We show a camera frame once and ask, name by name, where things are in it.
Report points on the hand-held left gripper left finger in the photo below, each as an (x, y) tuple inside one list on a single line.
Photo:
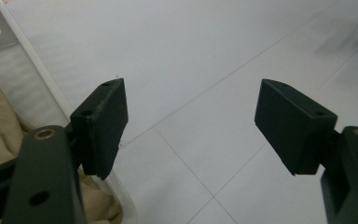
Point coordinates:
[(101, 124)]

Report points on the white perforated plastic basket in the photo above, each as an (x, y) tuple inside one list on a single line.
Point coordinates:
[(40, 68)]

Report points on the white table mat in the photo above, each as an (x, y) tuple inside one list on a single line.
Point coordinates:
[(199, 62)]

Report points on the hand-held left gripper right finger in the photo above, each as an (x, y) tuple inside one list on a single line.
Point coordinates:
[(292, 130)]

